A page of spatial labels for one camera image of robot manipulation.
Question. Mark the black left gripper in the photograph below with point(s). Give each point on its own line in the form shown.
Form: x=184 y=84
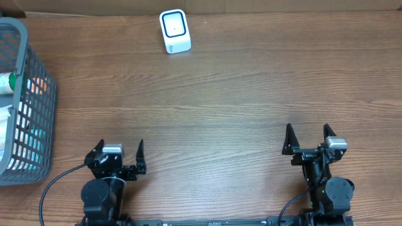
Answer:
x=132 y=171

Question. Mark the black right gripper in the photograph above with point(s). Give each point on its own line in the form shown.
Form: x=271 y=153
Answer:
x=303 y=154

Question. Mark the teal snack packet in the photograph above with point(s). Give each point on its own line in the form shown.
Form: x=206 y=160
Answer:
x=35 y=153

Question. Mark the orange snack packet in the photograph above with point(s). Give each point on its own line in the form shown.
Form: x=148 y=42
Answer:
x=37 y=85

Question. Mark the beige paper pouch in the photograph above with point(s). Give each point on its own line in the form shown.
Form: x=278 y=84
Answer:
x=4 y=115

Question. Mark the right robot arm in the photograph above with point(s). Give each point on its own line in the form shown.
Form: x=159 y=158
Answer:
x=329 y=195

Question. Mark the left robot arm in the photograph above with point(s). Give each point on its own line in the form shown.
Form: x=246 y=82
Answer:
x=103 y=196

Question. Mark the white barcode scanner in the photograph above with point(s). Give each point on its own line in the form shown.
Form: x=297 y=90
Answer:
x=174 y=28

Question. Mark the grey plastic mesh basket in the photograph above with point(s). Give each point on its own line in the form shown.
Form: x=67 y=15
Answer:
x=29 y=110

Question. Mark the green capped bottle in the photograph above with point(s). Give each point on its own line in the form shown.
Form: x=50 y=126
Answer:
x=8 y=83

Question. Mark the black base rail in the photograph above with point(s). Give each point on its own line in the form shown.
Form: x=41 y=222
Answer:
x=269 y=221

